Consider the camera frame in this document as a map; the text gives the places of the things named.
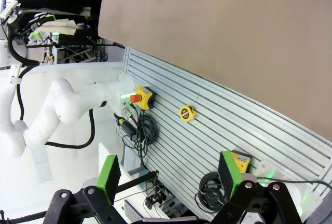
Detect yellow emergency stop button box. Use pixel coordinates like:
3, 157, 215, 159
230, 150, 253, 174
129, 85, 156, 111

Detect black folded garment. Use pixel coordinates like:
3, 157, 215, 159
19, 0, 103, 15

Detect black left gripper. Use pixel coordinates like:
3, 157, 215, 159
9, 13, 56, 42

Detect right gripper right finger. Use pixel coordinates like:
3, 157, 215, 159
211, 150, 304, 224

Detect yellow tape measure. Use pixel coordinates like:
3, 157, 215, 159
178, 104, 197, 123

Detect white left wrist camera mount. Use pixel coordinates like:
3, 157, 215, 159
0, 0, 21, 24

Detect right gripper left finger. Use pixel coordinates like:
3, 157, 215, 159
44, 155, 122, 224

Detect grey computer keyboard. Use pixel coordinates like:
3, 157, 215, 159
123, 199, 143, 222

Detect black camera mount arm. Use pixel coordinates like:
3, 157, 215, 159
114, 171, 159, 195

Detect cream folded garment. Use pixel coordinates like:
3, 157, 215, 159
35, 19, 85, 35

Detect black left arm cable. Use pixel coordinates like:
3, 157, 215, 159
6, 31, 95, 149

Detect cluttered equipment rack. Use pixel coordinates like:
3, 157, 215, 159
25, 34, 108, 65

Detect coiled black cable bundle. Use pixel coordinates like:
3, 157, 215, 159
194, 171, 229, 214
114, 109, 159, 170

